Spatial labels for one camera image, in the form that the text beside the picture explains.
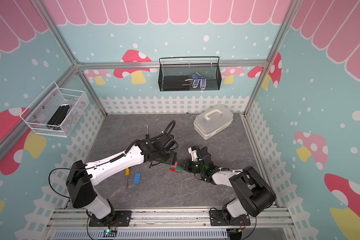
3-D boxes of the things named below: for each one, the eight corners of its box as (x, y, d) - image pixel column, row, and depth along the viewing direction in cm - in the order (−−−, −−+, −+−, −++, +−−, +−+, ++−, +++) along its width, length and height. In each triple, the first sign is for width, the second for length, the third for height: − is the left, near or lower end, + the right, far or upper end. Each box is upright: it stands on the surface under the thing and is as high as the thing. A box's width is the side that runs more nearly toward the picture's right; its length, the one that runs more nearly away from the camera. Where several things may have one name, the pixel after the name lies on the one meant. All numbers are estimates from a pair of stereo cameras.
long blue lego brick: (133, 184, 88) (132, 182, 86) (135, 174, 91) (134, 172, 90) (139, 184, 88) (138, 182, 86) (141, 174, 91) (140, 172, 90)
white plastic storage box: (204, 142, 105) (205, 132, 95) (191, 128, 113) (191, 117, 103) (230, 126, 114) (235, 115, 104) (217, 114, 122) (220, 103, 112)
